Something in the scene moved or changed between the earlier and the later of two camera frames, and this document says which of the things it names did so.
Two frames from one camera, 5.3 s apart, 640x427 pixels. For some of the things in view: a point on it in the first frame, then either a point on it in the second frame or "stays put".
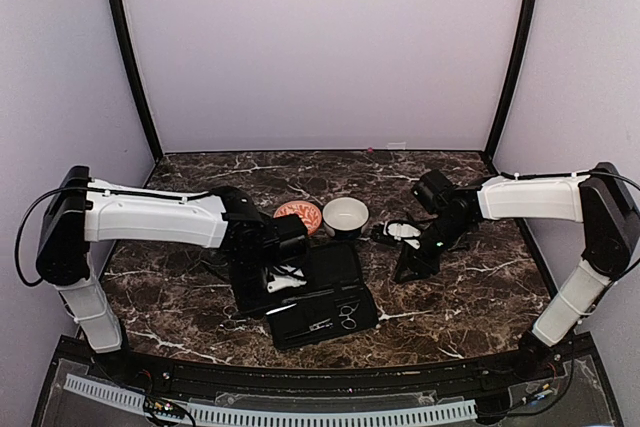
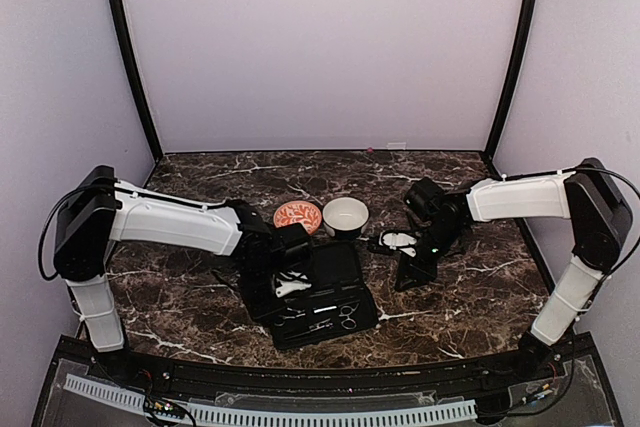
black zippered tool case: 336,301 stays put
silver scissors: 234,316 -> 280,321
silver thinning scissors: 348,322 stays put
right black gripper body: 445,230 stays put
